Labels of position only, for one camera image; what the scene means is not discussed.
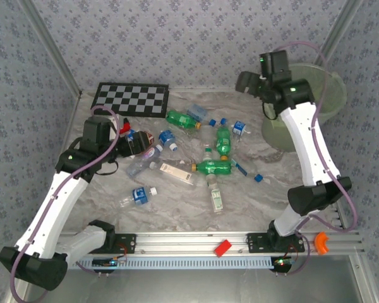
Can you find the green translucent bin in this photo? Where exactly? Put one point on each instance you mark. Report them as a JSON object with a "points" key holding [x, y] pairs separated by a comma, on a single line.
{"points": [[331, 94]]}

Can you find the crushed clear bottle blue label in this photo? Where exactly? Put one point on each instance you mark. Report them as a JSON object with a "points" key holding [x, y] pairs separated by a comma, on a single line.
{"points": [[197, 111]]}

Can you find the small red and black block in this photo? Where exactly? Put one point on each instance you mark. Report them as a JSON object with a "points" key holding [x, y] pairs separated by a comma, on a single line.
{"points": [[124, 127]]}

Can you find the small clear bottle white cap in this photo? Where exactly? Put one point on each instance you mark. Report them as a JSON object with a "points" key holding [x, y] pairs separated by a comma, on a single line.
{"points": [[207, 154]]}

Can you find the clear bottle pink label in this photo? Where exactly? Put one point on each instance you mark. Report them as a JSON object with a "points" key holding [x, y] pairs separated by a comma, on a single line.
{"points": [[139, 165]]}

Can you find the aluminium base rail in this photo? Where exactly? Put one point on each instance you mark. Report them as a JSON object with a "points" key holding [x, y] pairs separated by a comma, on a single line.
{"points": [[183, 241]]}

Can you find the clear bottle green white label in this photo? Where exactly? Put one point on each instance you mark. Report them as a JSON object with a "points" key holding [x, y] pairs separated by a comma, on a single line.
{"points": [[216, 197]]}

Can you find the black and grey checkerboard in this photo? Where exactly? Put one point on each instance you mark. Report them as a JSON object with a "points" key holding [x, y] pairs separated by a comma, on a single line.
{"points": [[129, 99]]}

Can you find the red plastic block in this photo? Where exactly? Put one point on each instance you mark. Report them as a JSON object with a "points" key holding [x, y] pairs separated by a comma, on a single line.
{"points": [[222, 248]]}

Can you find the green plastic bottle orange cap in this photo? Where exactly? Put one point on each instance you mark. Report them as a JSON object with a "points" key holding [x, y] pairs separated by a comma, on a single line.
{"points": [[213, 167], [223, 140], [180, 119]]}

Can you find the clear bottle white barcode label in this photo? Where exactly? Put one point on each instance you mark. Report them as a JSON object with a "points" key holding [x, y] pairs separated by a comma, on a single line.
{"points": [[173, 170]]}

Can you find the small blue label bottle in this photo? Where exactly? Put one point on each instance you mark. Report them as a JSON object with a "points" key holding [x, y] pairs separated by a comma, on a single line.
{"points": [[239, 127]]}

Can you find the grey metal panel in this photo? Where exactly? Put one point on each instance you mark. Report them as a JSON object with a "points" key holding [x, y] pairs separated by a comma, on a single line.
{"points": [[192, 287]]}

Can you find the orange plastic clip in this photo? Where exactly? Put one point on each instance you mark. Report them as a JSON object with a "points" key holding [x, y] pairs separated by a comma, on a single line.
{"points": [[319, 244]]}

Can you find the aluminium frame post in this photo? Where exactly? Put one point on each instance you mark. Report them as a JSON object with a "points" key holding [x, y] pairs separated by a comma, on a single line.
{"points": [[50, 47], [339, 31]]}

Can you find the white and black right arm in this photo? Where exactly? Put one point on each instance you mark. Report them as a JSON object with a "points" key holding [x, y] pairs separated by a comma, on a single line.
{"points": [[306, 142]]}

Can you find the blue label bottle white cap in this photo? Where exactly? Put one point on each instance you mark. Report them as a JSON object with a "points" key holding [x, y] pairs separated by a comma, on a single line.
{"points": [[166, 137], [139, 195]]}

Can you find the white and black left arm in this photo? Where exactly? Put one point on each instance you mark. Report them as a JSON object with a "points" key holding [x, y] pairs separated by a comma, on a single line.
{"points": [[50, 205]]}

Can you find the clear bottle blue cap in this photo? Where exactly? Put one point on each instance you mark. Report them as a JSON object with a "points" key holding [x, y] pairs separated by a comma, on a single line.
{"points": [[241, 170]]}

